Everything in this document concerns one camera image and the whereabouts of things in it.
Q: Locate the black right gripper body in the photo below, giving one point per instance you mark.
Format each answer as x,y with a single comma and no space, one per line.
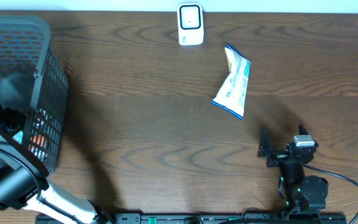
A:
278,157

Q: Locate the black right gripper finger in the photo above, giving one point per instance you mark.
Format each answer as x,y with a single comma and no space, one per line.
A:
265,147
302,130

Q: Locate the white blue snack bag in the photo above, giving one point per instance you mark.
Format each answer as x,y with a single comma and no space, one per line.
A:
232,94

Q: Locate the orange tissue pack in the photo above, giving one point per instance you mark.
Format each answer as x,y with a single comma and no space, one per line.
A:
39,140

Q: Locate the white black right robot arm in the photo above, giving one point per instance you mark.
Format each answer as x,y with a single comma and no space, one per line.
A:
303,194

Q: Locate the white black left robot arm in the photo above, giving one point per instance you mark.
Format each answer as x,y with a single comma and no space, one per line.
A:
24,179

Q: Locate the white barcode scanner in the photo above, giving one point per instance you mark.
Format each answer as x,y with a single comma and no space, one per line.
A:
190,24

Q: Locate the grey plastic mesh basket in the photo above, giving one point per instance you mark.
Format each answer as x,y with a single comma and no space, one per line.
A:
25,50

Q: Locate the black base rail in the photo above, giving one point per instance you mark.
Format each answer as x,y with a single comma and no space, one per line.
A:
136,218

